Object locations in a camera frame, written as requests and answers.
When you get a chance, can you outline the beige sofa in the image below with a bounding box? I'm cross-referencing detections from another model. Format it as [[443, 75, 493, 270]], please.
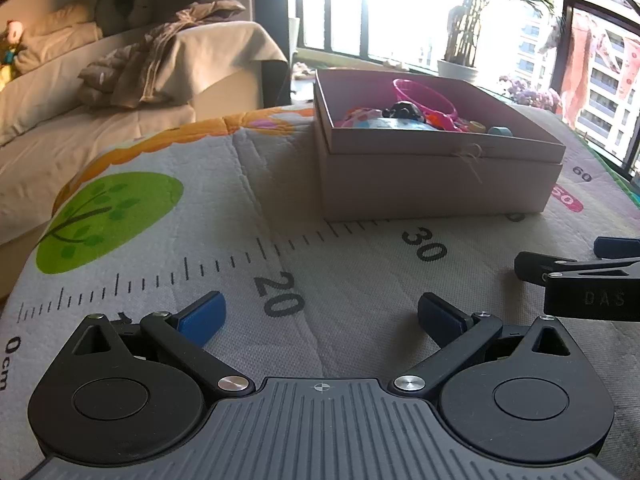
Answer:
[[1, 21, 288, 297]]

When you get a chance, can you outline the beige pillow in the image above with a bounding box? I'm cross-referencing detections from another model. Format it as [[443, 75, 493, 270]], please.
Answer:
[[13, 0, 103, 74]]

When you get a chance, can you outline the yellow red toy camera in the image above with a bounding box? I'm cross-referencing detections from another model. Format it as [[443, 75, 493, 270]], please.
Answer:
[[454, 117, 487, 133]]

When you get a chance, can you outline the blue white plastic bag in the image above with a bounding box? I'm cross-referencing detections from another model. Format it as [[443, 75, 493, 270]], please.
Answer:
[[336, 107, 436, 131]]

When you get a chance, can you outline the brown jacket on sofa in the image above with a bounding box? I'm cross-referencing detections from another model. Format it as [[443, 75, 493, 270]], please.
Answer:
[[77, 0, 245, 110]]

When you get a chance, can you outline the small plush doll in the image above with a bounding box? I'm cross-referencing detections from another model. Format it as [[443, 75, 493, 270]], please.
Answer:
[[0, 20, 24, 90]]

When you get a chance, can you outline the pink cardboard box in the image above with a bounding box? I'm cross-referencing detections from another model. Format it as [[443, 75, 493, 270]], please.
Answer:
[[314, 70, 565, 220]]

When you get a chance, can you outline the pink toy net scoop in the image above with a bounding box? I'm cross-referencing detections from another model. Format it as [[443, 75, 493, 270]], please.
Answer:
[[393, 78, 461, 131]]

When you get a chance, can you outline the white pot bamboo plant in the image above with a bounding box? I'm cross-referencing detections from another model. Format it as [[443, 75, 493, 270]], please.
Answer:
[[438, 0, 554, 84]]

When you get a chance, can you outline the purple flower pot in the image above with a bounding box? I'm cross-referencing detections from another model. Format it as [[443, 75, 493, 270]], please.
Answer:
[[498, 76, 560, 113]]

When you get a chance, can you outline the teal plastic toy handle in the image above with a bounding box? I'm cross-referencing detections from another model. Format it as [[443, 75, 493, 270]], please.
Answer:
[[487, 126, 513, 136]]

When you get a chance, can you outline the colourful ruler play mat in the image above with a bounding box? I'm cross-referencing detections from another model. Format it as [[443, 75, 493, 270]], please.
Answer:
[[1, 106, 639, 479]]

